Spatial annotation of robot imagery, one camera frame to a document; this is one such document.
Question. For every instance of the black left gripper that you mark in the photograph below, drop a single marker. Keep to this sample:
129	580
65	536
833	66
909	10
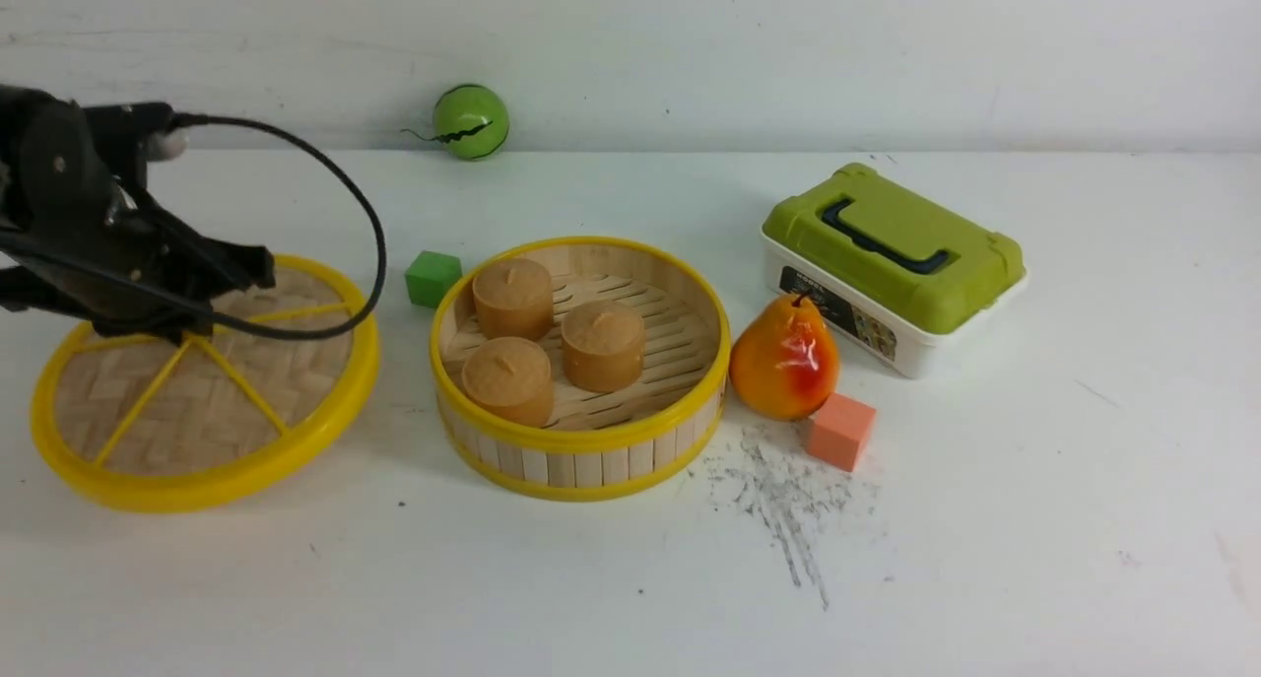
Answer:
71	180

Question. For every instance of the yellow bamboo steamer lid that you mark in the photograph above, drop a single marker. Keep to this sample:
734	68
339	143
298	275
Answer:
140	424

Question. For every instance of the yellow bamboo steamer basket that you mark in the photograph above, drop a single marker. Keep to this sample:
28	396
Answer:
596	447

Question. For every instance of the green cube block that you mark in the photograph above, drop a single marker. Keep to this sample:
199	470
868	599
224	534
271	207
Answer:
430	276

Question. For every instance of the brown bun back left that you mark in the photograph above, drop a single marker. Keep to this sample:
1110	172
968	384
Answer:
514	297

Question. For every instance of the brown bun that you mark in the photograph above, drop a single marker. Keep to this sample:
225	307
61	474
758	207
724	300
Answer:
603	346
514	297
512	378

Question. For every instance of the green ball with black crack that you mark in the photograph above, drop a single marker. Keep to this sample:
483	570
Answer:
470	121

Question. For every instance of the brown bun front left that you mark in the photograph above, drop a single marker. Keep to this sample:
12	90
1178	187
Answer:
512	378

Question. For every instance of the brown bun right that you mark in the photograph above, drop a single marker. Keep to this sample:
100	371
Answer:
603	346

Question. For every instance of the orange yellow pear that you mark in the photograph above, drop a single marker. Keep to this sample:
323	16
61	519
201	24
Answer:
786	364

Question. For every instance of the salmon pink cube block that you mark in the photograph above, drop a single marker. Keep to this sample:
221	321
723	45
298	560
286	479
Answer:
840	432

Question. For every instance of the green white lunch box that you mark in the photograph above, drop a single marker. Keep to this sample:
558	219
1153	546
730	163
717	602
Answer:
906	279

